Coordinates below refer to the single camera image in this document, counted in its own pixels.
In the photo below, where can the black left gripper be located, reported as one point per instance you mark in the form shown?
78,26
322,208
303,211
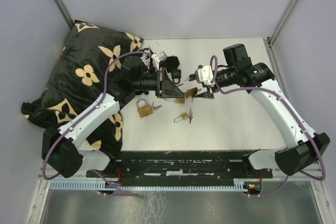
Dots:
166,88

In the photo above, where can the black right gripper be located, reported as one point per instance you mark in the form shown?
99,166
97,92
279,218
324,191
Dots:
211,89

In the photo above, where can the medium brass padlock long shackle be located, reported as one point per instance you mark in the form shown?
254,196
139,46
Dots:
177,100

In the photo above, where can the large padlock key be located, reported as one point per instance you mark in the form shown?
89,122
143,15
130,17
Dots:
155,107

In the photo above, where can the black padlock with keys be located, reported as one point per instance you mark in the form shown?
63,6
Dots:
176,75

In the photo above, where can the black padlock key bunch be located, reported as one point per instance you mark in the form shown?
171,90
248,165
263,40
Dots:
191,77

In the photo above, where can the small padlock key bunch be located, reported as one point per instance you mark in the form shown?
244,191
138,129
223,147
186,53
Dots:
190,115

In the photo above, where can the large brass padlock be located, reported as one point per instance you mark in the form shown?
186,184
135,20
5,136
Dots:
143,108

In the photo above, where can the small brass padlock long shackle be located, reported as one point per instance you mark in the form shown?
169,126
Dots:
181,118

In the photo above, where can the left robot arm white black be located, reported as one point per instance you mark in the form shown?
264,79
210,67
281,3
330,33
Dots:
62,147

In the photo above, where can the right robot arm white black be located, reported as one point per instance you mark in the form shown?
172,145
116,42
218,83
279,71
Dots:
303,145

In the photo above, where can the black printed garment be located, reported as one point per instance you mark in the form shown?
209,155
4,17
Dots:
170,62

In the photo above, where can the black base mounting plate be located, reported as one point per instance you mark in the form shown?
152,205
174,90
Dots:
182,168

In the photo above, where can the black floral pillow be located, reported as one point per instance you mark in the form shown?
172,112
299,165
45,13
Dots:
78,76

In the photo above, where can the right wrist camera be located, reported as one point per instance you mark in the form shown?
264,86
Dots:
204,75

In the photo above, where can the right aluminium corner post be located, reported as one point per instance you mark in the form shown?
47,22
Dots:
289,10

